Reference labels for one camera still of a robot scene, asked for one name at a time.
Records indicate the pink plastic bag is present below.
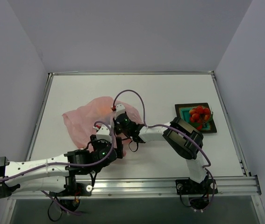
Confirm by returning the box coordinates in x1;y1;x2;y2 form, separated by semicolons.
62;96;143;152

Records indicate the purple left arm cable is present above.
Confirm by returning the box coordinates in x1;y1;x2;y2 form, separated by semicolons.
0;120;114;217

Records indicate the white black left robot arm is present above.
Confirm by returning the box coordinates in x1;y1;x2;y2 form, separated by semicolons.
0;135;124;199

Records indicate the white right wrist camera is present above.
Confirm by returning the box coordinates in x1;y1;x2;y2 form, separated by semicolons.
111;104;126;118

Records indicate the red fake berry cluster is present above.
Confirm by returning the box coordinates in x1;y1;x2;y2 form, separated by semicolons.
189;105;214;132

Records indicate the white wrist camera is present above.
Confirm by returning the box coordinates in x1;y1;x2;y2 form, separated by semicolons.
111;104;126;118
96;125;112;142

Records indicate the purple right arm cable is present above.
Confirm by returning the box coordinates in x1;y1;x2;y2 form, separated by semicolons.
112;90;217;210

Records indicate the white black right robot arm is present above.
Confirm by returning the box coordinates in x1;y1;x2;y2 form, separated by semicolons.
113;113;211;183

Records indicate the black square plate teal centre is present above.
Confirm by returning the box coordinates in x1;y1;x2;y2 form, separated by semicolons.
175;103;217;133

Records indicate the aluminium front rail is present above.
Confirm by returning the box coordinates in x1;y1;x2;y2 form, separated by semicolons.
9;176;262;199

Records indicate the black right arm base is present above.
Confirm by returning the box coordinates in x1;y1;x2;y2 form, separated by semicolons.
175;176;218;195

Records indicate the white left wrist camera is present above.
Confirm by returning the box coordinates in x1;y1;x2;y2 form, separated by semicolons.
96;125;112;142

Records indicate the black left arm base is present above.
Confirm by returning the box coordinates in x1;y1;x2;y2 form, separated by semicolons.
49;182;93;197

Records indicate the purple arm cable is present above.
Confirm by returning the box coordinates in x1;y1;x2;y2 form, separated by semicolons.
0;120;114;217
112;90;217;210

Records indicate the orange fake fruit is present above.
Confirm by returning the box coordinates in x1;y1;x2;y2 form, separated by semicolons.
98;106;111;116

